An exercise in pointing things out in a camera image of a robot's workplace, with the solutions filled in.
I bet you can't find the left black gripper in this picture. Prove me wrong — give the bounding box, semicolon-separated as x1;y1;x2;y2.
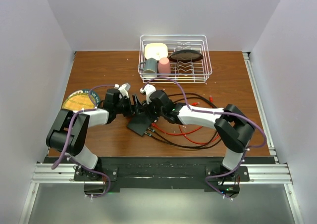
114;94;145;117

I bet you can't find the black network switch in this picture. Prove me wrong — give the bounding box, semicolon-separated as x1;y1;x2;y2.
127;112;154;137

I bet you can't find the red ethernet cable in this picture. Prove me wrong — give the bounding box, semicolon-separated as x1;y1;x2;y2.
151;95;221;144

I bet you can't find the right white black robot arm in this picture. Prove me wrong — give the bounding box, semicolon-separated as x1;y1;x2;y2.
140;88;255;181

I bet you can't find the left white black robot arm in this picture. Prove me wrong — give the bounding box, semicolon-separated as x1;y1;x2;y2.
46;87;145;180

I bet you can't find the grey mug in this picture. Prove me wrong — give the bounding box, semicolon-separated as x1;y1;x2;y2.
139;58;158;74

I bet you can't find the pink cup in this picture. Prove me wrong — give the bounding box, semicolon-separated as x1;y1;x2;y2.
158;57;171;76

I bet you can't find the round yellow green coaster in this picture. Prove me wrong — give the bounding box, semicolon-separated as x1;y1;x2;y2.
61;89;101;111

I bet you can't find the cream square plate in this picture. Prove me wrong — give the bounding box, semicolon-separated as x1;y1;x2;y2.
144;43;168;60

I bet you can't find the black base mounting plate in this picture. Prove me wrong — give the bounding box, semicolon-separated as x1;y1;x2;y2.
73;156;278;197

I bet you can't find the dark brown oval bowl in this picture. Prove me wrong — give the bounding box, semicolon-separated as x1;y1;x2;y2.
168;50;204;63

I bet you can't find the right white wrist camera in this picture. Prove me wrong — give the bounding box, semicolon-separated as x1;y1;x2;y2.
140;84;156;104

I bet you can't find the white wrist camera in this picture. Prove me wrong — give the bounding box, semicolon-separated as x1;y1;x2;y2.
114;83;131;98
140;84;156;104

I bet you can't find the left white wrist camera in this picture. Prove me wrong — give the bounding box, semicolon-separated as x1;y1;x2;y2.
114;83;131;98

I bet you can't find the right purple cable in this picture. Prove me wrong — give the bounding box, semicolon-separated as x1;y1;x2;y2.
142;77;268;201

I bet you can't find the purple cable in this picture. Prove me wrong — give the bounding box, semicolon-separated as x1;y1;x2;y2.
51;84;119;199
142;77;268;201

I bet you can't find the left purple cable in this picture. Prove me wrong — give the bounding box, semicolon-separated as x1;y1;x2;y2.
51;84;119;199

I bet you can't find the white wire dish rack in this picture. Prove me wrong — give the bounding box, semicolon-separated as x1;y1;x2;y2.
138;34;212;83

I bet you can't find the aluminium frame rail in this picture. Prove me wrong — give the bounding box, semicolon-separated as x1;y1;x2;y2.
18;52;304;224

